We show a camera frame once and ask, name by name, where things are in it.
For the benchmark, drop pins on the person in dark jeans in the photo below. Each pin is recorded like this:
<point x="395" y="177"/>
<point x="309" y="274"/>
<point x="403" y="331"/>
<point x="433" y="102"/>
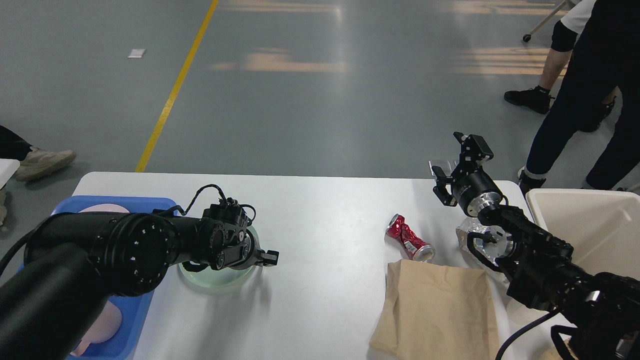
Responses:
<point x="603" y="59"/>

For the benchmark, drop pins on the crumpled clear plastic wrapper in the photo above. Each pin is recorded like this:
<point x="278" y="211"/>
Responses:
<point x="485" y="245"/>

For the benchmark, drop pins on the brown paper bag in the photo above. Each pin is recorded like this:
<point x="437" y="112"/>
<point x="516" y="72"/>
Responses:
<point x="436" y="312"/>

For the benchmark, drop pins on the beige plastic bin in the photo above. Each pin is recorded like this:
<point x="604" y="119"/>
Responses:
<point x="603" y="226"/>

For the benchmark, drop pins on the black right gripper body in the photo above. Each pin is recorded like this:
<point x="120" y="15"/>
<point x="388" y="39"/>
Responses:
<point x="475" y="191"/>

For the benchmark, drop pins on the green plate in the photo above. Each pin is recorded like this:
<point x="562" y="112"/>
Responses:
<point x="210" y="280"/>

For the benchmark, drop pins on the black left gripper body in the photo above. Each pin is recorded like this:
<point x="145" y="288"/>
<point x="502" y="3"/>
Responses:
<point x="251" y="251"/>

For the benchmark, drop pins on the pink mug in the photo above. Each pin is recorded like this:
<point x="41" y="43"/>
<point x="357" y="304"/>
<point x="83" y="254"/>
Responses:
<point x="101" y="330"/>

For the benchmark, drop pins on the blue plastic tray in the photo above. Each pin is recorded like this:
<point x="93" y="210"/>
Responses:
<point x="135" y="320"/>

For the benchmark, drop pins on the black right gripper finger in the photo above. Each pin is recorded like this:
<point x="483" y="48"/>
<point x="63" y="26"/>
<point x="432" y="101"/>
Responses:
<point x="475" y="152"/>
<point x="440" y="189"/>

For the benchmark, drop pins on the person at left edge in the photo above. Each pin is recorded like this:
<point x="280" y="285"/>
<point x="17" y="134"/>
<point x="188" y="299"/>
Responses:
<point x="34" y="162"/>

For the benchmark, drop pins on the white chair frame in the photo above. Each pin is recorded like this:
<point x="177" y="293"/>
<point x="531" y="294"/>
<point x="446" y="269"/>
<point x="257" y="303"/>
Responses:
<point x="561" y="5"/>

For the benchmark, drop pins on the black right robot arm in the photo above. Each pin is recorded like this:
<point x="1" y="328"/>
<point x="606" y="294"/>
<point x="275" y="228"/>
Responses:
<point x="603" y="309"/>

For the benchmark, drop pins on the crushed red soda can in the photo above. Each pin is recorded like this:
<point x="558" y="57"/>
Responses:
<point x="416" y="248"/>

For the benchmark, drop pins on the pink plate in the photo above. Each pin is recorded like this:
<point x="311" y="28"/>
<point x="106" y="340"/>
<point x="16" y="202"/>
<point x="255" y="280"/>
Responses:
<point x="105" y="207"/>

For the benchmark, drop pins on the person in white shirt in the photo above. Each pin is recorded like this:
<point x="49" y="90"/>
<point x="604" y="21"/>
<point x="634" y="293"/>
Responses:
<point x="566" y="32"/>

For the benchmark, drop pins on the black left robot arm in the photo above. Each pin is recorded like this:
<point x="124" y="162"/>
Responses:
<point x="214" y="239"/>

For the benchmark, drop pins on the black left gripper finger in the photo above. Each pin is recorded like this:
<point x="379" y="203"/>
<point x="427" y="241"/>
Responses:
<point x="268" y="258"/>

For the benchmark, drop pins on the white side table corner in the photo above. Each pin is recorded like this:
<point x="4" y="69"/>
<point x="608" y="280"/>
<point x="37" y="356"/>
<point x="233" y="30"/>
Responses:
<point x="8" y="168"/>

